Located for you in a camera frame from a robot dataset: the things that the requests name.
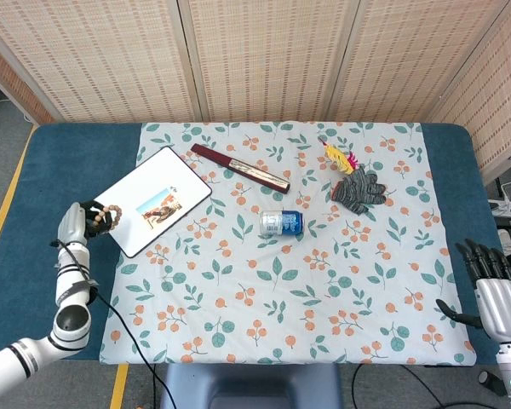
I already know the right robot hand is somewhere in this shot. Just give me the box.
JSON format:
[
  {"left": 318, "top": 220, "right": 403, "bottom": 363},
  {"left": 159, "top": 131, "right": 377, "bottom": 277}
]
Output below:
[{"left": 435, "top": 238, "right": 511, "bottom": 342}]

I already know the blue and silver soda can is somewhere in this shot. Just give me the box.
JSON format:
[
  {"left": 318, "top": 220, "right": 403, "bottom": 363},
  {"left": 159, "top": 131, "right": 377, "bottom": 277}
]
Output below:
[{"left": 259, "top": 209, "right": 304, "bottom": 236}]

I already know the woven bamboo folding screen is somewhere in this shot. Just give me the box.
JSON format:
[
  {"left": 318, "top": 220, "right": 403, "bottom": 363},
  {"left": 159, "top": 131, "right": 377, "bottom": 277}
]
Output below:
[{"left": 0, "top": 0, "right": 511, "bottom": 184}]

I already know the dark red folded fan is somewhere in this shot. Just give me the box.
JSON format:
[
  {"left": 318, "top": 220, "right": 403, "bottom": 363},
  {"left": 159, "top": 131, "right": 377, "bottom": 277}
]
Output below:
[{"left": 190, "top": 143, "right": 291, "bottom": 195}]

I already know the leaf and berry print tablecloth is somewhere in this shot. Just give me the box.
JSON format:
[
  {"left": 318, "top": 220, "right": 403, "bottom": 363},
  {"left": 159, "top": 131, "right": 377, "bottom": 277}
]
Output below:
[{"left": 98, "top": 121, "right": 478, "bottom": 366}]

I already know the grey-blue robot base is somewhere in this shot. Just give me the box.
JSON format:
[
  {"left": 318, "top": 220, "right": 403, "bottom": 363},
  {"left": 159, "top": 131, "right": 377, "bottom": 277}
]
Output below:
[{"left": 159, "top": 362, "right": 342, "bottom": 409}]

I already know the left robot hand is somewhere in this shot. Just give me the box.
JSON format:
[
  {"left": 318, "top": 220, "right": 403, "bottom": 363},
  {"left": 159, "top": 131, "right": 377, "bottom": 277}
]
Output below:
[{"left": 57, "top": 199, "right": 116, "bottom": 246}]

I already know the teal padded table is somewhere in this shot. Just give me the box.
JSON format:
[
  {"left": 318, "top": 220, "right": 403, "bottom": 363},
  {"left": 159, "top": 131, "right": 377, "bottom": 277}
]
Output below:
[{"left": 0, "top": 122, "right": 510, "bottom": 366}]

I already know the grey striped knit glove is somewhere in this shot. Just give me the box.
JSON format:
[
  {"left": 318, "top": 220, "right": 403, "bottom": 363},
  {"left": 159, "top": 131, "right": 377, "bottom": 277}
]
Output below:
[{"left": 330, "top": 164, "right": 388, "bottom": 215}]

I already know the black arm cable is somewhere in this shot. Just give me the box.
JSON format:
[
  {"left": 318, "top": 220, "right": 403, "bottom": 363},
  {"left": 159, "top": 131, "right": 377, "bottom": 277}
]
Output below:
[{"left": 49, "top": 239, "right": 174, "bottom": 409}]

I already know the white board with black edge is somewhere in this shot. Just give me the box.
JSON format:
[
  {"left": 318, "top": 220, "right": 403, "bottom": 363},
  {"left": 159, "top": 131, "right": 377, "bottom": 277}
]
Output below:
[{"left": 89, "top": 146, "right": 214, "bottom": 259}]

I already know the red and yellow feather shuttlecock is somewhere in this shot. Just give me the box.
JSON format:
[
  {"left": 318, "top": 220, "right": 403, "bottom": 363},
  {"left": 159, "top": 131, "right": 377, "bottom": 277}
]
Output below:
[{"left": 318, "top": 135, "right": 361, "bottom": 176}]

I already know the wooden bead bracelet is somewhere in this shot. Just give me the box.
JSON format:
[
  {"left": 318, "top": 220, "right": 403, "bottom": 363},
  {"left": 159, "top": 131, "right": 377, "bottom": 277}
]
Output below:
[{"left": 88, "top": 204, "right": 124, "bottom": 235}]

